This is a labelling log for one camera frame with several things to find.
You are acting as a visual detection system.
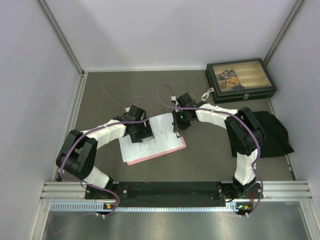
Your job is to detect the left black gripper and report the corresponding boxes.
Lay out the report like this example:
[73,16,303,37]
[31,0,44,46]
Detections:
[130,116,154,143]

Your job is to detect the pink clipboard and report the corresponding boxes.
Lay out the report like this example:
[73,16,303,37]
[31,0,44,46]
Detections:
[119,136,187,166]

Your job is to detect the form paper sheet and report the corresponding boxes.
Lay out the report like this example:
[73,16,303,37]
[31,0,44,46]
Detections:
[119,113,187,165]

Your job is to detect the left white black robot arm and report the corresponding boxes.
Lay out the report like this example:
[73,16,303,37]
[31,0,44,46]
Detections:
[56,105,153,199]

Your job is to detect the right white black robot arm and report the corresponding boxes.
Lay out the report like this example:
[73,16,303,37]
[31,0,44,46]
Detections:
[171,93,266,198]

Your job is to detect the white ribbon loop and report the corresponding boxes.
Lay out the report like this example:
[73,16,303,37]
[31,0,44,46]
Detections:
[200,87,215,101]

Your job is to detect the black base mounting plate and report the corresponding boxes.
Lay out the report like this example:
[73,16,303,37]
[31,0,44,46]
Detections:
[84,180,264,207]

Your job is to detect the dark green display box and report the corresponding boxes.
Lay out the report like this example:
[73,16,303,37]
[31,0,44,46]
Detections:
[205,58,277,104]

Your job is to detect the black folded cloth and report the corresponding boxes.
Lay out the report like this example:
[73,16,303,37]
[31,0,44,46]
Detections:
[224,107,294,158]

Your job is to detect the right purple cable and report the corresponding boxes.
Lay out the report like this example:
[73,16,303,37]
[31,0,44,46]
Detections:
[156,83,264,217]

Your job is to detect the purple cable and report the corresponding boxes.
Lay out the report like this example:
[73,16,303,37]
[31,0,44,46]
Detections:
[49,95,154,235]
[156,83,264,217]

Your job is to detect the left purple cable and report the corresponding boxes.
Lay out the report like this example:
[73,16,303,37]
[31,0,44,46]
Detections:
[49,95,154,235]

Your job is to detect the grey slotted cable duct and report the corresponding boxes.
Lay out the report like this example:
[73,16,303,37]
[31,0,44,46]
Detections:
[50,201,251,213]

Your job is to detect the aluminium front rail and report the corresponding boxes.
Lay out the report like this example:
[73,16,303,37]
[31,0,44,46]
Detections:
[40,180,313,202]

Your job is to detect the left aluminium frame post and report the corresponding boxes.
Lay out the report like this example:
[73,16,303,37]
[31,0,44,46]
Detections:
[37,0,85,76]

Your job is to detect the aluminium frame post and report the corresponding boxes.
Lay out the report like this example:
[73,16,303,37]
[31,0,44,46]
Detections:
[37,0,85,76]
[263,0,305,66]

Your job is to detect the right aluminium frame post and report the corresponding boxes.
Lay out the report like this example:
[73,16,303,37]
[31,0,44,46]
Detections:
[263,0,305,66]

